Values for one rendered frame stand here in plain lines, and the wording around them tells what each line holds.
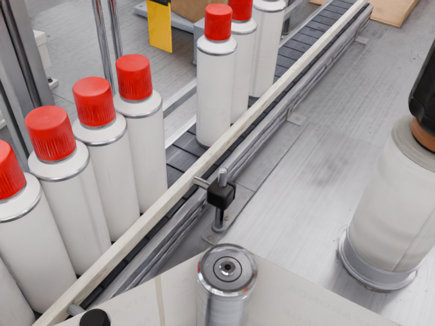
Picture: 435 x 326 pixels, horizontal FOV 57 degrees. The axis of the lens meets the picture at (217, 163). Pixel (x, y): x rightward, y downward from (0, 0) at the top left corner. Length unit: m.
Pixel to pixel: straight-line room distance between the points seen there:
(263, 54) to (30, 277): 0.46
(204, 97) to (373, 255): 0.29
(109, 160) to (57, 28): 0.72
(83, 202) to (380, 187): 0.28
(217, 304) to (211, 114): 0.35
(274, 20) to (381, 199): 0.34
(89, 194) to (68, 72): 0.54
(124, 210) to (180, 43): 0.59
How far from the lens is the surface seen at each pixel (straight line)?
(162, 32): 0.45
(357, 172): 0.62
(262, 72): 0.68
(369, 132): 0.78
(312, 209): 0.55
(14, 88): 0.49
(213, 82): 0.53
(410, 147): 0.38
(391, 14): 1.26
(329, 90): 0.86
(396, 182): 0.39
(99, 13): 0.47
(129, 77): 0.39
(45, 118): 0.35
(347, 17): 0.98
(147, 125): 0.42
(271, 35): 0.65
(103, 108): 0.37
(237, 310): 0.27
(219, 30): 0.51
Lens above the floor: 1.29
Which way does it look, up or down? 44 degrees down
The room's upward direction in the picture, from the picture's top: 4 degrees clockwise
